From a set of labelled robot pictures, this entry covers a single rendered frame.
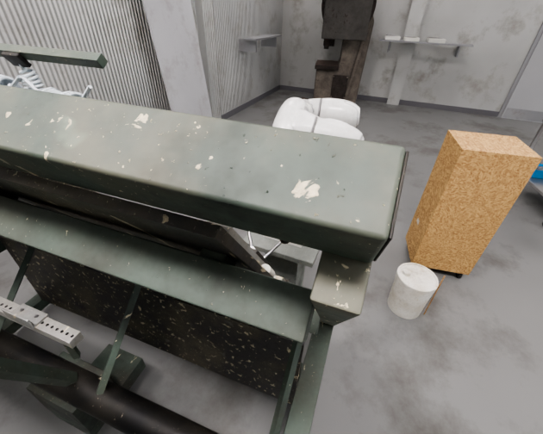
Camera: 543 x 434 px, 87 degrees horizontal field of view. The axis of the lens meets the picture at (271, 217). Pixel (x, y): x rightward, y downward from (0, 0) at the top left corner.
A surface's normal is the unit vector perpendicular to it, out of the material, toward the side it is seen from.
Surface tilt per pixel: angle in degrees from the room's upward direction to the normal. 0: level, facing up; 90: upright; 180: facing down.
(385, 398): 0
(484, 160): 90
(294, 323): 34
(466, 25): 90
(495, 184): 90
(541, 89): 90
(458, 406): 0
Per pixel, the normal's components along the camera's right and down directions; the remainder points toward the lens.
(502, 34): -0.39, 0.54
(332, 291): -0.18, -0.36
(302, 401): 0.03, -0.80
